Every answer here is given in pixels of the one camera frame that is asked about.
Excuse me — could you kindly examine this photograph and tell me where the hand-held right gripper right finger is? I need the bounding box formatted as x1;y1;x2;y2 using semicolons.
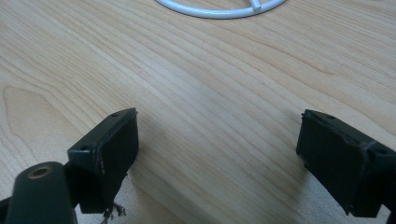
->
295;108;396;218

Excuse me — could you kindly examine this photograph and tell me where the white metal wire rack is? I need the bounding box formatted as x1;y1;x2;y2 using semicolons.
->
154;0;287;20

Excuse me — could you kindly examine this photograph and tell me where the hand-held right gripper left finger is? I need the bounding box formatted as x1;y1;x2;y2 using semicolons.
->
64;107;140;224

